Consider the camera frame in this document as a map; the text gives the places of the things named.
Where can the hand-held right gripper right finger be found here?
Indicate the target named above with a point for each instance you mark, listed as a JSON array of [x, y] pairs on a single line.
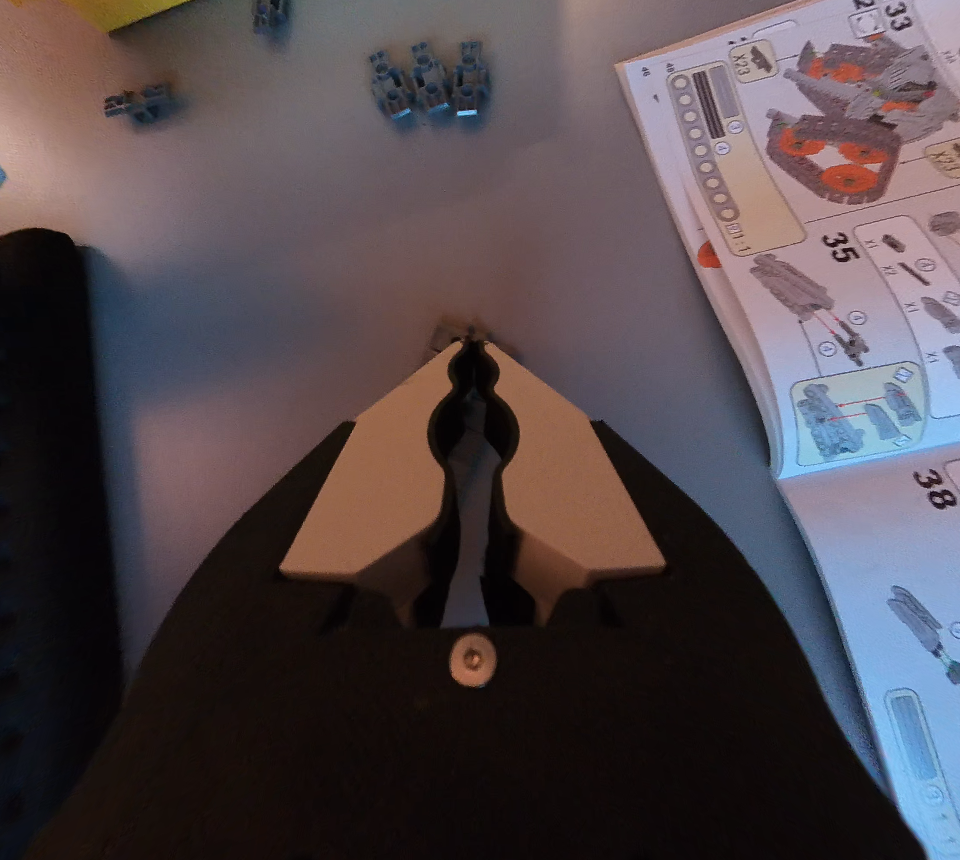
[[585, 500]]

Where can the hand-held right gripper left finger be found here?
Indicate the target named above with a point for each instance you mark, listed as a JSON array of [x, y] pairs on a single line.
[[360, 500]]

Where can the grey desk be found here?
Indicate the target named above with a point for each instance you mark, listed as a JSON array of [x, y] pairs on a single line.
[[300, 238]]

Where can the black perforated chair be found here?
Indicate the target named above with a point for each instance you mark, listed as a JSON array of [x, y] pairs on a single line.
[[45, 500]]

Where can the white instruction booklet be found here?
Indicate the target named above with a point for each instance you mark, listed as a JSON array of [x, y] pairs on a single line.
[[825, 275]]

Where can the scattered loose track links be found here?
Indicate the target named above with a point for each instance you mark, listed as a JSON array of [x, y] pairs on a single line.
[[427, 84]]

